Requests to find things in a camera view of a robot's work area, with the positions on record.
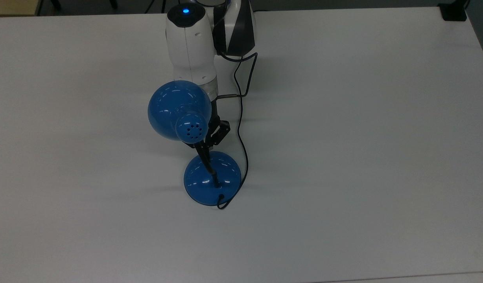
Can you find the black stand leg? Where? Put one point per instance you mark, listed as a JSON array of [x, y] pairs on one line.
[[56, 4], [157, 4], [113, 3]]

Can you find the blue desk lamp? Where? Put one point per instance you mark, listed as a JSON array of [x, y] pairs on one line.
[[178, 106]]

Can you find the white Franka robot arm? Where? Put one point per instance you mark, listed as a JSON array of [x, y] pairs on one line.
[[190, 47]]

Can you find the brown wooden furniture piece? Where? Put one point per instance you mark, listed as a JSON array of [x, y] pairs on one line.
[[13, 6]]

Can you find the black table clamp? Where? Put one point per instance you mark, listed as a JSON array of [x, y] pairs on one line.
[[454, 11]]

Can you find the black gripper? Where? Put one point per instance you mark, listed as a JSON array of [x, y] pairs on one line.
[[214, 116]]

